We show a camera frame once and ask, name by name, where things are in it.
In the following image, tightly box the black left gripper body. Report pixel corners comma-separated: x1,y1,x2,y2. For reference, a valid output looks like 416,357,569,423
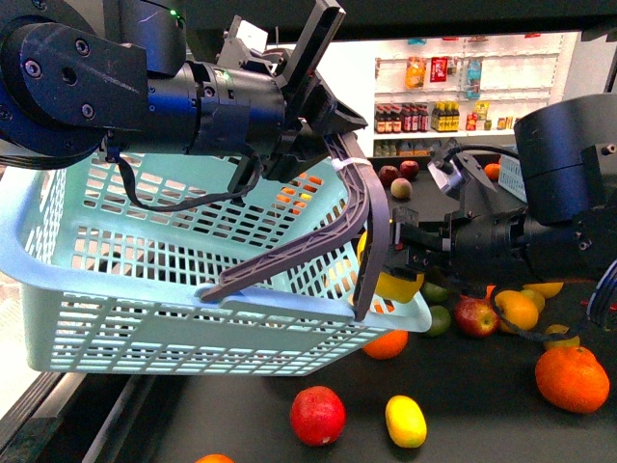
216,0,368,182

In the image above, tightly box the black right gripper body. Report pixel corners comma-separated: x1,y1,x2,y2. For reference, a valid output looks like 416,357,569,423
383,206,458,283

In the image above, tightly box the yellow lemon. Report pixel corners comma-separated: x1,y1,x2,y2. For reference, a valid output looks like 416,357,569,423
385,395,427,449
356,231,425,305

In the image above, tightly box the grey basket handle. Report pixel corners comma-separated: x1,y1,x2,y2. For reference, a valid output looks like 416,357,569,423
196,132,390,322

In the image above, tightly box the teal plastic shopping basket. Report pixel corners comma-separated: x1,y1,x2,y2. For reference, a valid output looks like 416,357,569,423
1,157,431,376

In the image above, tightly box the white sauce shelf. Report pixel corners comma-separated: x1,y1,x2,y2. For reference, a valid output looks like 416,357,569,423
373,33,577,157

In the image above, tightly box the green lime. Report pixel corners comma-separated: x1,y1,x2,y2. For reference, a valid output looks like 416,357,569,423
421,283,449,305
423,305,451,338

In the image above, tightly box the red apple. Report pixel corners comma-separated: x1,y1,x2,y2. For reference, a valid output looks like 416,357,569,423
454,298,499,339

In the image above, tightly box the small blue plastic basket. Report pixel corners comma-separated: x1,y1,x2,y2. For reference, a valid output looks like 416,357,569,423
498,155,527,203

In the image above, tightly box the large orange front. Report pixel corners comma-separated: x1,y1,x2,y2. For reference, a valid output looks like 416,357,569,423
362,330,409,361

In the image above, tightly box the yellow orange fruit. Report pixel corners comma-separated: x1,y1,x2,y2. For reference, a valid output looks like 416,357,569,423
495,290,539,330

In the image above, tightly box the brown kiwi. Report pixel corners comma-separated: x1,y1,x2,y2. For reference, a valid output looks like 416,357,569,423
543,323,581,352

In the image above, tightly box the large bumpy orange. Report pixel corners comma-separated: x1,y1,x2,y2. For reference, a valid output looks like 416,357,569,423
534,346,610,414

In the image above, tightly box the red pomegranate fruit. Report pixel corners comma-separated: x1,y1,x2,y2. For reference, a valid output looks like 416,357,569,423
289,386,346,447

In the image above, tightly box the mango fruit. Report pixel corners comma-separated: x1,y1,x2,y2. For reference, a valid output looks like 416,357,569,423
196,453,234,463

